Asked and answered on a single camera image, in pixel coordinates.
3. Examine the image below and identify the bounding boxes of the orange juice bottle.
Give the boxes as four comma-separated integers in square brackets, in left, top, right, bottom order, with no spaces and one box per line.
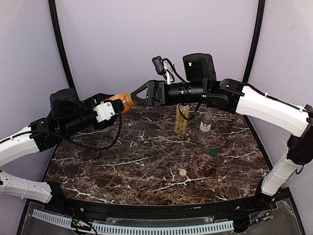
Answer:
[108,93,131,114]

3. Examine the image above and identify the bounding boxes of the green tea plastic bottle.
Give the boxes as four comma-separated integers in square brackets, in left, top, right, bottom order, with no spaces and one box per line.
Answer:
[175,104,190,135]

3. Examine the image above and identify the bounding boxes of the Starbucks coffee glass bottle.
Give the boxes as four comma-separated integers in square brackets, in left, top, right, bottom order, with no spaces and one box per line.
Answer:
[198,112,213,145]

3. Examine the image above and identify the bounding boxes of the cream white bottle cap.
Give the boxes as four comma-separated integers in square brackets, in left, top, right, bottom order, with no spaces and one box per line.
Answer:
[179,169,187,177]

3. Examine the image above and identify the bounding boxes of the green bottle cap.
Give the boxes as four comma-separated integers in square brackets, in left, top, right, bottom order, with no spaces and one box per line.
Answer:
[209,149,218,157]

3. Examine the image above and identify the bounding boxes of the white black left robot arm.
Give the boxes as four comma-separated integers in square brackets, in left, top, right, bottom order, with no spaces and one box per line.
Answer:
[0,89,124,203]

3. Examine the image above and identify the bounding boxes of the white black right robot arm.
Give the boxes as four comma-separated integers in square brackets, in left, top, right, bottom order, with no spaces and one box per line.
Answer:
[131,53,313,196]

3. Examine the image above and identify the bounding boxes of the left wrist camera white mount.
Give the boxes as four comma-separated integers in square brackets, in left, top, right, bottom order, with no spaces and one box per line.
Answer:
[93,99,121,123]

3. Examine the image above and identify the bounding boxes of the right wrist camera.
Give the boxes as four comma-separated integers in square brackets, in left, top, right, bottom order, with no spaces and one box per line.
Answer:
[152,56,175,85]

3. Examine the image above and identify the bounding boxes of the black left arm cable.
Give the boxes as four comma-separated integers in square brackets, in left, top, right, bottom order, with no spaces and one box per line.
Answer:
[29,110,123,151]

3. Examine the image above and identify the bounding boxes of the grey slotted cable duct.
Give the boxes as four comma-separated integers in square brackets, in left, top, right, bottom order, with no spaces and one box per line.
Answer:
[32,209,234,235]

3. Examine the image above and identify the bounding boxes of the black left corner frame post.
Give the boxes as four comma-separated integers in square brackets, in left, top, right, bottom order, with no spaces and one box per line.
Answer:
[48,0,77,91]

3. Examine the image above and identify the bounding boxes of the black corner frame post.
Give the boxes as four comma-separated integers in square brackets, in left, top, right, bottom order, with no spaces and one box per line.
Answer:
[242,0,266,83]
[48,0,77,91]

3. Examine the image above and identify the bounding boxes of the black right corner frame post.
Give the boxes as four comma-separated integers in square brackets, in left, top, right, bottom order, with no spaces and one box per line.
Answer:
[242,0,266,83]

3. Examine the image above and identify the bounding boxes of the black front frame rail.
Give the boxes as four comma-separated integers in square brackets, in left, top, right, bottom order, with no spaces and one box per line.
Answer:
[44,197,277,221]

